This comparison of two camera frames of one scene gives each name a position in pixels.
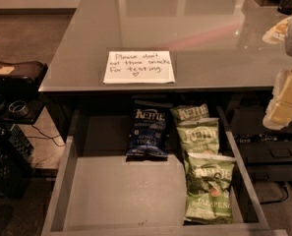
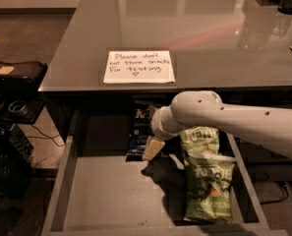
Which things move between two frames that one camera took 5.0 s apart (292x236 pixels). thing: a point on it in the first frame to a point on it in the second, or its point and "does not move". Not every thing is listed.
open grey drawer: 96,190 does not move
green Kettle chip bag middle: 200,135 does not move
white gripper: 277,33 to 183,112
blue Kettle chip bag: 148,135 does not move
